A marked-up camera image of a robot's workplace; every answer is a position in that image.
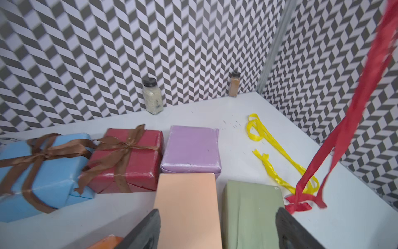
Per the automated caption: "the purple gift box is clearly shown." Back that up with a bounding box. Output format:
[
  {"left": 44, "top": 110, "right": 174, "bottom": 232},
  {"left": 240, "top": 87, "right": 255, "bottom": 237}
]
[{"left": 160, "top": 125, "right": 222, "bottom": 178}]

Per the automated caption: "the yellow ribbon of peach box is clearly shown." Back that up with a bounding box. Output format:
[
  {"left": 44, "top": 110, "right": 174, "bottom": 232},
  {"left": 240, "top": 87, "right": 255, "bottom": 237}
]
[{"left": 244, "top": 112, "right": 320, "bottom": 196}]

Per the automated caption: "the orange gift box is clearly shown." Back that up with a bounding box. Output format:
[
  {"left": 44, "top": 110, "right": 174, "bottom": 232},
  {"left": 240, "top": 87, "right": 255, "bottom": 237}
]
[{"left": 87, "top": 234, "right": 123, "bottom": 249}]

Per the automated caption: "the light spice jar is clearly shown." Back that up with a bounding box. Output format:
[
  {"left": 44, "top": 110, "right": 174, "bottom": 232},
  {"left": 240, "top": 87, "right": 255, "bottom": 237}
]
[{"left": 143, "top": 77, "right": 163, "bottom": 115}]

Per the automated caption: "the brown ribbon on red box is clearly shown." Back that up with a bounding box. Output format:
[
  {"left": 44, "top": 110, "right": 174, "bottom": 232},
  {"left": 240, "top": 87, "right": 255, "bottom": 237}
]
[{"left": 74, "top": 123, "right": 162, "bottom": 195}]

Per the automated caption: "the red gift box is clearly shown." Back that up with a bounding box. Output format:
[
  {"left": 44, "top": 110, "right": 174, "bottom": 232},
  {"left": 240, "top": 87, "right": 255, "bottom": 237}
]
[{"left": 77, "top": 127, "right": 164, "bottom": 194}]

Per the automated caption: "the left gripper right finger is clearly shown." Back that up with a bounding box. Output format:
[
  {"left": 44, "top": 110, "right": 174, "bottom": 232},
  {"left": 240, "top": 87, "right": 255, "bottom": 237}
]
[{"left": 276, "top": 207, "right": 325, "bottom": 249}]

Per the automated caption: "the peach gift box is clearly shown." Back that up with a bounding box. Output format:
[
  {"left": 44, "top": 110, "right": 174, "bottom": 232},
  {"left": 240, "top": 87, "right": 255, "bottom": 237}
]
[{"left": 154, "top": 173, "right": 222, "bottom": 249}]

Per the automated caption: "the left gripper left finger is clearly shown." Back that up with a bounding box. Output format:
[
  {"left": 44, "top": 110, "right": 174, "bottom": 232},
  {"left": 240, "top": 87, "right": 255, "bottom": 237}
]
[{"left": 115, "top": 209, "right": 161, "bottom": 249}]

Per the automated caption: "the green gift box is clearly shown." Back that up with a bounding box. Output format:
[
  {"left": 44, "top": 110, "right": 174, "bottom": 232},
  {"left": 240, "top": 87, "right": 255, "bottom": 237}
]
[{"left": 221, "top": 180, "right": 285, "bottom": 249}]

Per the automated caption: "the blue gift box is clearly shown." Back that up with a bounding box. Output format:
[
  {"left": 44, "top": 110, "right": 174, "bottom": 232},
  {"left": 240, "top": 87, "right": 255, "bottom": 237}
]
[{"left": 0, "top": 133, "right": 97, "bottom": 223}]

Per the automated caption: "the brown spice jar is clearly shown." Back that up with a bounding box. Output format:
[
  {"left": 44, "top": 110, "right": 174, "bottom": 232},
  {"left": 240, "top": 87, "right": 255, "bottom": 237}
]
[{"left": 229, "top": 70, "right": 241, "bottom": 97}]

